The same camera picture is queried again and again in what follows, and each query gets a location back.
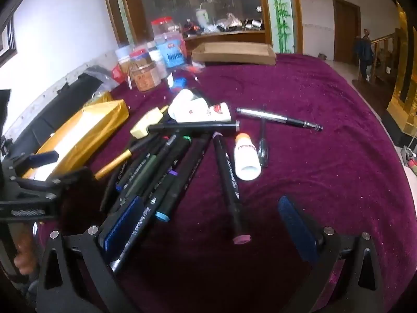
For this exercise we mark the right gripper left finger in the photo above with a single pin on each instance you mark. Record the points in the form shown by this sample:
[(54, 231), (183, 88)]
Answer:
[(117, 228)]

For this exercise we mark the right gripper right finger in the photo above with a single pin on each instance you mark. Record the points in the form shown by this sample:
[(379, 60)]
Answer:
[(303, 230)]

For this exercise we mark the marker with pink cap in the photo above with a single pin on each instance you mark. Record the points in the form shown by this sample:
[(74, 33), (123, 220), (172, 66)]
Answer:
[(230, 190)]

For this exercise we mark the gold black pen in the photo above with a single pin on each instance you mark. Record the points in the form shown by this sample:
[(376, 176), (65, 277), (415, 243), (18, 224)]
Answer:
[(138, 144)]

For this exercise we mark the marker with blue cap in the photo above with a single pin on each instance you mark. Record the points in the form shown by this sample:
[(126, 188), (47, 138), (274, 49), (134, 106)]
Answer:
[(184, 177)]

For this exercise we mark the white bottle orange cap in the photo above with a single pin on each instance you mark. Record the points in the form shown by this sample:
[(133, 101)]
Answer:
[(247, 165)]

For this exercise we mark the clear black gel pen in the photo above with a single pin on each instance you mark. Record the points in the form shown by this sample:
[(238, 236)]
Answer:
[(263, 148)]

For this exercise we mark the silver black pen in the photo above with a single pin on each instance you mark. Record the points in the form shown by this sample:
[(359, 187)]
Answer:
[(273, 117)]

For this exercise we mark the white pill bottle red label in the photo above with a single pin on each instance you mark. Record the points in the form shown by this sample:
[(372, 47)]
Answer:
[(198, 111)]

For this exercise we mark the blue battery pack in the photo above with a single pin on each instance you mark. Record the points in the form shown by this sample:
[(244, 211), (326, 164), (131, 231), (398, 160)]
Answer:
[(176, 81)]

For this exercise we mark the person's left hand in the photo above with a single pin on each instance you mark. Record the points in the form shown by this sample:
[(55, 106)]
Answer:
[(26, 259)]

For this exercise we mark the gold tray box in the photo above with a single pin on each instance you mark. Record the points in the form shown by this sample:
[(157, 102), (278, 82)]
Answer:
[(78, 139)]

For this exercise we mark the black bag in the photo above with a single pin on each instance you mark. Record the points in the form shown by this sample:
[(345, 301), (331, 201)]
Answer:
[(69, 100)]

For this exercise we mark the purple velvet tablecloth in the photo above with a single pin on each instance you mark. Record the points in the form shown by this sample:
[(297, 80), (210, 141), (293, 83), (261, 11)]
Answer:
[(348, 176)]

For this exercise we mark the yellow cartoon tin case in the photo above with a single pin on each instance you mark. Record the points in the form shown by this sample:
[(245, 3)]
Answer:
[(153, 116)]

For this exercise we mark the clear jar orange label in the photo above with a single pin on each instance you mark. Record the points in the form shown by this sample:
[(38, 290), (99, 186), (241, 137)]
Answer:
[(143, 70)]

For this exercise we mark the blue label plastic jar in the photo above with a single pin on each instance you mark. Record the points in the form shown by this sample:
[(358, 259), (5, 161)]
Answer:
[(172, 49)]

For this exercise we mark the person in dark jacket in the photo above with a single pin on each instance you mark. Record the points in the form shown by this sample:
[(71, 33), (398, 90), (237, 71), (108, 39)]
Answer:
[(364, 53)]

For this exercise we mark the wooden stair railing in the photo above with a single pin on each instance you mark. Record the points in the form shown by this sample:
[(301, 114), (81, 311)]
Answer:
[(386, 58)]

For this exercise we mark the red lid plastic jar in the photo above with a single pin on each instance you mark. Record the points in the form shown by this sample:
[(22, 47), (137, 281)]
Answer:
[(163, 25)]

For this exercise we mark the brown wooden door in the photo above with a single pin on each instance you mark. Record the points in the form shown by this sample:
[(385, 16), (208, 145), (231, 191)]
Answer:
[(347, 29)]

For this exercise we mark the bamboo painting panel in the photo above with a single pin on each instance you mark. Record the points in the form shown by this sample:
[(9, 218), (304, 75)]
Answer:
[(282, 31)]

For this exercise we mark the framed wall picture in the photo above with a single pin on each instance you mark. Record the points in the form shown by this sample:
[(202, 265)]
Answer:
[(8, 43)]

